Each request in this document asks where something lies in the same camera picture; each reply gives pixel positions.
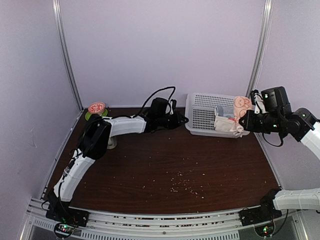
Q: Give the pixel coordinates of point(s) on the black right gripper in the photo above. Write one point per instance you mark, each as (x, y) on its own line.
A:
(248, 125)

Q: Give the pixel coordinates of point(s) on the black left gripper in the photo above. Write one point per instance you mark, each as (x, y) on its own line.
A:
(179, 117)

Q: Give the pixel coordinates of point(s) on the orange patterned towel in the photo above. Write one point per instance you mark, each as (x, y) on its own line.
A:
(241, 105)

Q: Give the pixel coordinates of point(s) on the white plastic basket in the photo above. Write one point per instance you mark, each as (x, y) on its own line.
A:
(200, 110)

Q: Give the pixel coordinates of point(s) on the white towel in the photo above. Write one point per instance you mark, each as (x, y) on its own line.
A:
(223, 124)

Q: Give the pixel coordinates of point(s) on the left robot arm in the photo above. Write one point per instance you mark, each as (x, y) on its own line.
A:
(93, 144)

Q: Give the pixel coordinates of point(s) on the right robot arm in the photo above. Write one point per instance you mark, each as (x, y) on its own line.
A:
(274, 115)

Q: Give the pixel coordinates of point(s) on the rolled grey blue towel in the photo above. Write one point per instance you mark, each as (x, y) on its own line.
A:
(222, 111)

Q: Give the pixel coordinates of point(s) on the white ceramic mug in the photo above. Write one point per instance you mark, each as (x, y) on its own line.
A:
(112, 143)

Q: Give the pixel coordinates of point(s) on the green saucer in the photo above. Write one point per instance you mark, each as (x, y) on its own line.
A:
(90, 115)

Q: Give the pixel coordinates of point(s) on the red patterned bowl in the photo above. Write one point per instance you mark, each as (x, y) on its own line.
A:
(97, 108)

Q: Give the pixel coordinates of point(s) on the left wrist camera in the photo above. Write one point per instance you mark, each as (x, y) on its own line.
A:
(172, 106)

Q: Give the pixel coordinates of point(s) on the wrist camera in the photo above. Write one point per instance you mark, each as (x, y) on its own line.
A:
(257, 102)
(172, 106)

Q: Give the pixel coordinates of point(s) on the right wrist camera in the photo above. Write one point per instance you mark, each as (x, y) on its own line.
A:
(257, 102)

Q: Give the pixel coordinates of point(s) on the right aluminium frame post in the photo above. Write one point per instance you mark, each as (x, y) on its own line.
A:
(261, 45)

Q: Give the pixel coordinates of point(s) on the aluminium frame post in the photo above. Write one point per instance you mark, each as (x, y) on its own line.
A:
(261, 45)
(65, 53)

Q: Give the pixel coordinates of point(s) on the left aluminium frame post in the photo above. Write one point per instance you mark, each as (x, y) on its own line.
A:
(65, 53)

